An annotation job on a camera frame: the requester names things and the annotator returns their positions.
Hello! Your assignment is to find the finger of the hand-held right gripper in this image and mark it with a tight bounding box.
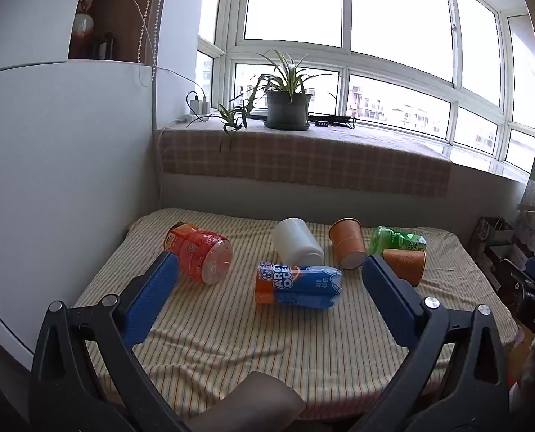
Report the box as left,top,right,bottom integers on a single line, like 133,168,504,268
496,256,535,300

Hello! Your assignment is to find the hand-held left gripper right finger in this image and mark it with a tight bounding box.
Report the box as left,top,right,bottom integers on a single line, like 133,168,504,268
340,254,512,432

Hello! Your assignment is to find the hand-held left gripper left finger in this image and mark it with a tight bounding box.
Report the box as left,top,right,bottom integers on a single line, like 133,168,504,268
28,251,192,432

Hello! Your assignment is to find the orange paper cup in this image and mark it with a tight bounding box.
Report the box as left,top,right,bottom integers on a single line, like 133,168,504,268
381,248,427,287
329,217,367,271

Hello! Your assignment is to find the white plastic cup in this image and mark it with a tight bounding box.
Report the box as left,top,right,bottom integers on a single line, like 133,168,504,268
271,217,326,267

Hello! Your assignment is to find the paper bag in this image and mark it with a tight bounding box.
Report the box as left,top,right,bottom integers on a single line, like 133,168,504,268
469,217,517,258

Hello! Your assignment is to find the red plastic bottle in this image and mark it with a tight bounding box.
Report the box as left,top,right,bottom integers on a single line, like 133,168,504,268
163,222,233,285

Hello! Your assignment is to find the green plastic bottle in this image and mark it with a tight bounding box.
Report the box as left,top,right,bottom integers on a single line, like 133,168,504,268
369,226,428,256

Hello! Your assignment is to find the striped table cloth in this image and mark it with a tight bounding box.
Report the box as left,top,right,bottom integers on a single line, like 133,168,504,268
72,208,520,420

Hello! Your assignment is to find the blue and orange bottle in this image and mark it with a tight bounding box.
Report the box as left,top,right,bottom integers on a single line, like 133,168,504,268
255,261,344,310

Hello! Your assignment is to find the brown chair back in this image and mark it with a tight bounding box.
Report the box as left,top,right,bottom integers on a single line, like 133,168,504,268
203,371,307,432

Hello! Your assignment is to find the checked sill cloth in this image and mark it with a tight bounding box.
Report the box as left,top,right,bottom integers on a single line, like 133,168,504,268
158,118,453,199

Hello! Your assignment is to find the white cabinet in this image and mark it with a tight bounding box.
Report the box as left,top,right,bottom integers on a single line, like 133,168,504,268
0,0,202,367

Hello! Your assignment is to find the small green plant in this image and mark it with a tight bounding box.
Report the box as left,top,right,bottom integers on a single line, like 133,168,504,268
186,103,250,137

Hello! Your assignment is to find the black flat device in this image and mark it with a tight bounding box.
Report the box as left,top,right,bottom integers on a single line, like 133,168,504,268
308,114,357,128

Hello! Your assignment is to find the potted green plant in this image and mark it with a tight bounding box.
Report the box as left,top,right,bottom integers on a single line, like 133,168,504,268
230,49,341,131

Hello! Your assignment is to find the decorated vase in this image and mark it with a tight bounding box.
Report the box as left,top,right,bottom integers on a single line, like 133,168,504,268
72,0,103,59

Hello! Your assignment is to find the white window frame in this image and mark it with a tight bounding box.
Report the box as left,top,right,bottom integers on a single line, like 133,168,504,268
197,0,535,176

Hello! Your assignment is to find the bead blind cord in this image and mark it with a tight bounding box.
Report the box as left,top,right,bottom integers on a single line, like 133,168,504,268
136,0,162,66

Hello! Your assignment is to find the white cable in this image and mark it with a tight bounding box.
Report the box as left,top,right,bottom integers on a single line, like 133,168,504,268
113,0,198,96

